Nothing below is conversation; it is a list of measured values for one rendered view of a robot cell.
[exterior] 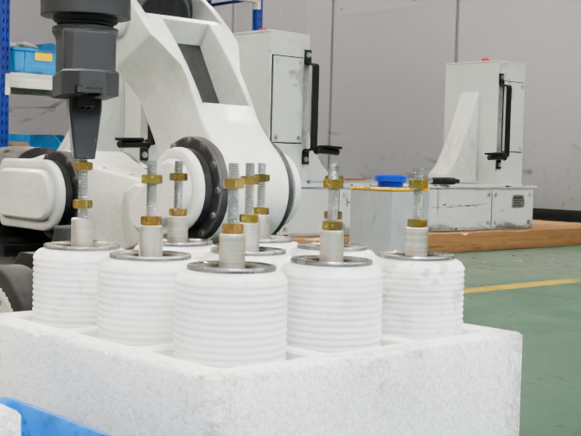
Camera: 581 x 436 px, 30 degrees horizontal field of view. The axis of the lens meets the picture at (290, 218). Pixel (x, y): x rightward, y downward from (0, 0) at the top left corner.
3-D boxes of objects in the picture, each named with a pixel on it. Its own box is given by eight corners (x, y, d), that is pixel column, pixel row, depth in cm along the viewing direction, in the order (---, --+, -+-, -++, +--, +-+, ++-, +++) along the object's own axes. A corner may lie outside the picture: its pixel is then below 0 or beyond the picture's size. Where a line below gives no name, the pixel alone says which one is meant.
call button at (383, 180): (367, 190, 132) (367, 173, 132) (389, 190, 135) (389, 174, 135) (391, 191, 129) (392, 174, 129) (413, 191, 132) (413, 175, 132)
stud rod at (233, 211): (225, 252, 91) (226, 162, 91) (237, 252, 91) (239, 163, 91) (226, 253, 90) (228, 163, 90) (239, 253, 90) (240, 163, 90)
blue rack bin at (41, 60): (-30, 76, 625) (-29, 40, 624) (28, 80, 651) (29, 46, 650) (13, 72, 589) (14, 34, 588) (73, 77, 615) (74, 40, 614)
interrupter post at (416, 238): (414, 259, 108) (415, 226, 108) (432, 260, 107) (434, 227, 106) (399, 259, 107) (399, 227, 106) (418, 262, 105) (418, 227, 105)
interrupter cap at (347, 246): (344, 247, 120) (344, 241, 120) (380, 253, 114) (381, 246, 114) (284, 248, 117) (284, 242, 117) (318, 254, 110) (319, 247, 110)
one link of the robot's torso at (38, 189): (-9, 231, 180) (-8, 151, 179) (94, 228, 193) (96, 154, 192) (54, 240, 164) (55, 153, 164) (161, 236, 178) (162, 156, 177)
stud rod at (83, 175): (77, 224, 107) (77, 148, 107) (78, 223, 108) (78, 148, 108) (86, 224, 107) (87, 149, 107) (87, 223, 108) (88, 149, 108)
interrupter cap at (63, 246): (118, 247, 112) (118, 240, 112) (121, 254, 105) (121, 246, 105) (44, 246, 111) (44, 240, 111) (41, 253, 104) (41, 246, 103)
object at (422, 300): (404, 421, 114) (409, 252, 113) (478, 439, 107) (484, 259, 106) (342, 436, 108) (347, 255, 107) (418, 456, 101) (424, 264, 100)
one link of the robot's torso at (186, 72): (169, 265, 144) (59, 16, 165) (269, 259, 156) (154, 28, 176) (226, 194, 135) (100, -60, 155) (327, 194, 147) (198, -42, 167)
